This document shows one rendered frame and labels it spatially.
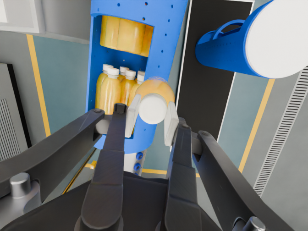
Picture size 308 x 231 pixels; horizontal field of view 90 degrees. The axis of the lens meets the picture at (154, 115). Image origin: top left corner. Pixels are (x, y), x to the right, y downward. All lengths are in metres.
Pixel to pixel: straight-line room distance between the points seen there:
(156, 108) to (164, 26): 0.31
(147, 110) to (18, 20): 0.66
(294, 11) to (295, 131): 1.81
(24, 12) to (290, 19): 0.94
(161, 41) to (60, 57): 1.59
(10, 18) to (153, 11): 0.49
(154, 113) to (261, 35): 0.59
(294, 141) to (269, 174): 0.52
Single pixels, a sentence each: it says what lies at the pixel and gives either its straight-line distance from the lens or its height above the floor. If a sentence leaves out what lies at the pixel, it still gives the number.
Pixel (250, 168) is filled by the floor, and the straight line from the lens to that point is 2.47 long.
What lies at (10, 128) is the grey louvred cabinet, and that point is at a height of 0.24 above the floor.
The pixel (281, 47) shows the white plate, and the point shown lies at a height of 1.04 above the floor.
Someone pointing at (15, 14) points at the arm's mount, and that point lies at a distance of 0.79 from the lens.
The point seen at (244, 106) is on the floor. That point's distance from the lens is 1.99.
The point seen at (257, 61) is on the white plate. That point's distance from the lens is 0.73.
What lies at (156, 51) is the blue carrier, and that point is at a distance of 0.46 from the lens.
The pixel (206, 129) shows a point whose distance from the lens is 1.76.
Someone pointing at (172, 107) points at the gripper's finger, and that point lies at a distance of 0.18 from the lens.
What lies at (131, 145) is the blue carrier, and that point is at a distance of 0.54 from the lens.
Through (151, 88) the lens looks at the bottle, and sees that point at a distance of 0.24.
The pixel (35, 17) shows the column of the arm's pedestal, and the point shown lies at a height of 1.00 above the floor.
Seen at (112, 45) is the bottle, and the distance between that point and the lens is 0.54.
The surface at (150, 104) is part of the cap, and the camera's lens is 0.21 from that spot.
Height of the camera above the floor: 1.67
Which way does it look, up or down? 69 degrees down
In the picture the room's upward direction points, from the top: 174 degrees counter-clockwise
